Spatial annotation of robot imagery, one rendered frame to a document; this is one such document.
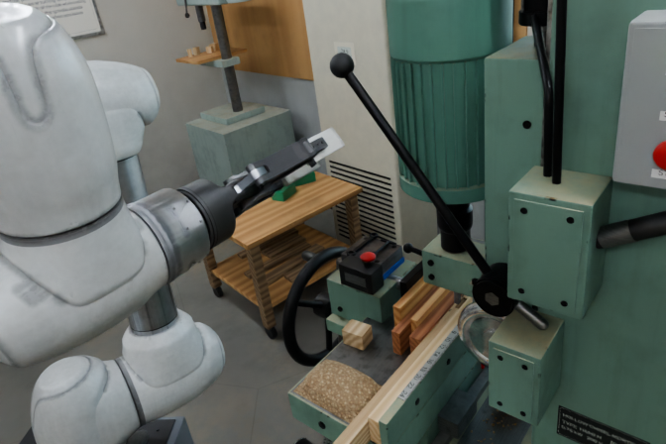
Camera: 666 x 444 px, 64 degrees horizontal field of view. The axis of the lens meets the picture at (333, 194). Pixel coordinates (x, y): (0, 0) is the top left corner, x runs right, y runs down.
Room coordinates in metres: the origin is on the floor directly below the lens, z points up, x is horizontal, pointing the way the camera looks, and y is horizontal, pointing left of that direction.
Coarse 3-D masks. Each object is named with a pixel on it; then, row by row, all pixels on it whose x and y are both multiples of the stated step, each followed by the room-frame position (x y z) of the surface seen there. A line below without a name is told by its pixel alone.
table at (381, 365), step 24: (480, 240) 1.07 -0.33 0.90; (384, 336) 0.78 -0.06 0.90; (336, 360) 0.74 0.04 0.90; (360, 360) 0.73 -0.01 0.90; (384, 360) 0.72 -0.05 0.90; (384, 384) 0.66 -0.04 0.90; (456, 384) 0.68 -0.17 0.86; (312, 408) 0.64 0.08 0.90; (432, 408) 0.62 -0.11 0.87; (336, 432) 0.60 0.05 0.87; (408, 432) 0.57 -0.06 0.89
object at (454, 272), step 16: (432, 240) 0.82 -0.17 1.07; (432, 256) 0.78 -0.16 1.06; (448, 256) 0.76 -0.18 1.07; (464, 256) 0.76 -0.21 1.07; (432, 272) 0.78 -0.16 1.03; (448, 272) 0.76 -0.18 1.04; (464, 272) 0.74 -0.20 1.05; (480, 272) 0.72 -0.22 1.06; (448, 288) 0.76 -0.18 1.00; (464, 288) 0.74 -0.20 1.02
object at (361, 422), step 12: (444, 324) 0.74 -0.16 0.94; (432, 336) 0.72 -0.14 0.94; (420, 348) 0.69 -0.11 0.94; (408, 360) 0.67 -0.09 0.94; (396, 372) 0.65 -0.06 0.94; (384, 396) 0.60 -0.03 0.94; (372, 408) 0.58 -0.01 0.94; (360, 420) 0.56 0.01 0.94; (348, 432) 0.54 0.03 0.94; (360, 432) 0.54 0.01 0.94
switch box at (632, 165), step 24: (648, 24) 0.47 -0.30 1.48; (648, 48) 0.46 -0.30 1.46; (624, 72) 0.48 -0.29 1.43; (648, 72) 0.46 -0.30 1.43; (624, 96) 0.48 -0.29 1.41; (648, 96) 0.46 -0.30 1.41; (624, 120) 0.47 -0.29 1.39; (648, 120) 0.46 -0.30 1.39; (624, 144) 0.47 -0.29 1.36; (648, 144) 0.46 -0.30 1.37; (624, 168) 0.47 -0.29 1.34; (648, 168) 0.46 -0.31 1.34
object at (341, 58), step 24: (336, 72) 0.73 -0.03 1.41; (360, 96) 0.72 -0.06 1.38; (384, 120) 0.70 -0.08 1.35; (408, 168) 0.67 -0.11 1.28; (432, 192) 0.65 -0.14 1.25; (480, 264) 0.60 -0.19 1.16; (504, 264) 0.60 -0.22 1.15; (480, 288) 0.58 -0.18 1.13; (504, 288) 0.56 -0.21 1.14; (504, 312) 0.56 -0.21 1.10; (528, 312) 0.56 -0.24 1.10
